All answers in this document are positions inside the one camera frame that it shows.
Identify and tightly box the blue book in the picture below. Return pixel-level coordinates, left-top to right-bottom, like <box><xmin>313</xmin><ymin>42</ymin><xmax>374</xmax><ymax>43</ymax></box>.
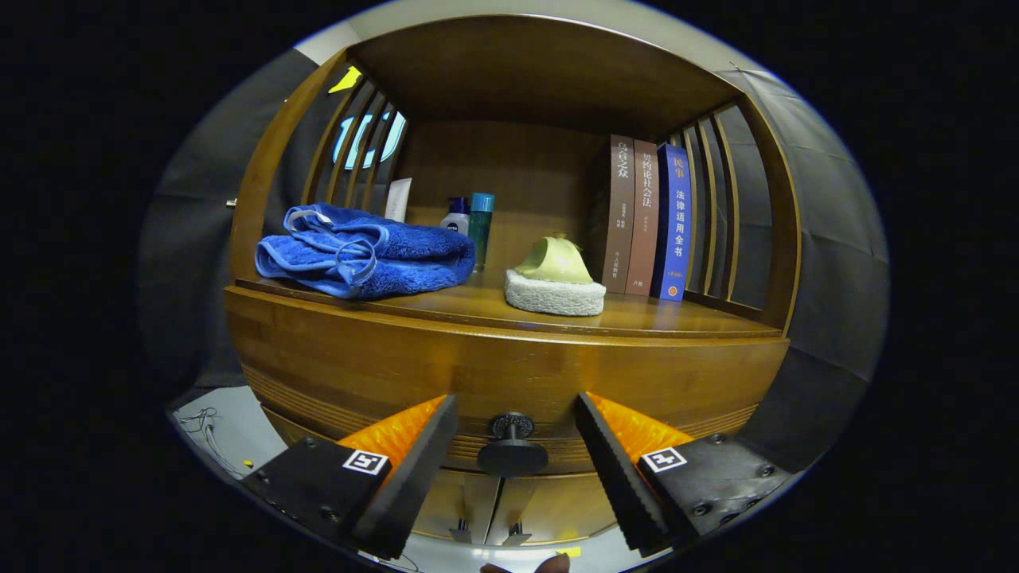
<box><xmin>651</xmin><ymin>143</ymin><xmax>692</xmax><ymax>302</ymax></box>

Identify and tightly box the folded blue towel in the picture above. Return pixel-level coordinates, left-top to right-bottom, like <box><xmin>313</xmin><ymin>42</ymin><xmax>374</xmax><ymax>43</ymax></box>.
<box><xmin>255</xmin><ymin>203</ymin><xmax>477</xmax><ymax>301</ymax></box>

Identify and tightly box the teal bottle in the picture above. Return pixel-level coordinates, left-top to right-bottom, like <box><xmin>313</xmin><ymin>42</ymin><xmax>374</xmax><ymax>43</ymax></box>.
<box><xmin>467</xmin><ymin>193</ymin><xmax>495</xmax><ymax>271</ymax></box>

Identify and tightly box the brown wooden cabinet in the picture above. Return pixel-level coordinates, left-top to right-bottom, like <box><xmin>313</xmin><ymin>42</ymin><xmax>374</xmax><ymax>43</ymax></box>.
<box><xmin>224</xmin><ymin>14</ymin><xmax>801</xmax><ymax>550</ymax></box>

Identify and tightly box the green scrub brush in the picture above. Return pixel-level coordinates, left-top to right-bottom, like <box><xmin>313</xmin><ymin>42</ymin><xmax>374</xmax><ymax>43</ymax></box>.
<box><xmin>504</xmin><ymin>233</ymin><xmax>607</xmax><ymax>318</ymax></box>

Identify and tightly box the white cable bundle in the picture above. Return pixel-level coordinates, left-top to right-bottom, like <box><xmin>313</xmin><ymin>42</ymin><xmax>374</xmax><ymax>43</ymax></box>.
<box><xmin>174</xmin><ymin>407</ymin><xmax>241</xmax><ymax>480</ymax></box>

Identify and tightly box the reddish brown book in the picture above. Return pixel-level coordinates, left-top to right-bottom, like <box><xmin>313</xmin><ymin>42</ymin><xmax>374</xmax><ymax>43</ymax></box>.
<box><xmin>625</xmin><ymin>139</ymin><xmax>660</xmax><ymax>298</ymax></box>

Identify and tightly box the wooden countertop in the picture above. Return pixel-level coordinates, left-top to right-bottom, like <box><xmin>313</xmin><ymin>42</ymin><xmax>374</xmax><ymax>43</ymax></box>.
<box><xmin>225</xmin><ymin>275</ymin><xmax>791</xmax><ymax>345</ymax></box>

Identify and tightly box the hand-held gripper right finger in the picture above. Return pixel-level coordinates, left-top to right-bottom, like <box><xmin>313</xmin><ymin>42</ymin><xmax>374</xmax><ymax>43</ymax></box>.
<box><xmin>575</xmin><ymin>392</ymin><xmax>795</xmax><ymax>556</ymax></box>

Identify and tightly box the dark brown book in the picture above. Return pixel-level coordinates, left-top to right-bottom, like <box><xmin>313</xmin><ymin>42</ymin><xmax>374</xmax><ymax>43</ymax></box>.
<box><xmin>593</xmin><ymin>134</ymin><xmax>636</xmax><ymax>294</ymax></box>

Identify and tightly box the white tube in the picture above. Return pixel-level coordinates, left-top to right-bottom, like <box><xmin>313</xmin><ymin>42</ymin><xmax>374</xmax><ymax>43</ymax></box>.
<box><xmin>385</xmin><ymin>177</ymin><xmax>413</xmax><ymax>224</ymax></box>

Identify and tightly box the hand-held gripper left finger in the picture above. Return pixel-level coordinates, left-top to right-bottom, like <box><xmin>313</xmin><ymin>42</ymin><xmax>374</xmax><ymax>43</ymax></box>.
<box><xmin>243</xmin><ymin>394</ymin><xmax>460</xmax><ymax>560</ymax></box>

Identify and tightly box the white bottle with blue cap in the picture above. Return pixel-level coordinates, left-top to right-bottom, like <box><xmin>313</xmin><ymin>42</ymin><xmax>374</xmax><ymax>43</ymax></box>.
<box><xmin>440</xmin><ymin>197</ymin><xmax>472</xmax><ymax>236</ymax></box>

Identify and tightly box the wooden cabinet door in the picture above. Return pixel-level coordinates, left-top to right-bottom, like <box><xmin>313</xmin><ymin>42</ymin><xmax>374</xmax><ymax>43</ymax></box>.
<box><xmin>412</xmin><ymin>468</ymin><xmax>504</xmax><ymax>545</ymax></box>
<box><xmin>486</xmin><ymin>473</ymin><xmax>619</xmax><ymax>547</ymax></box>

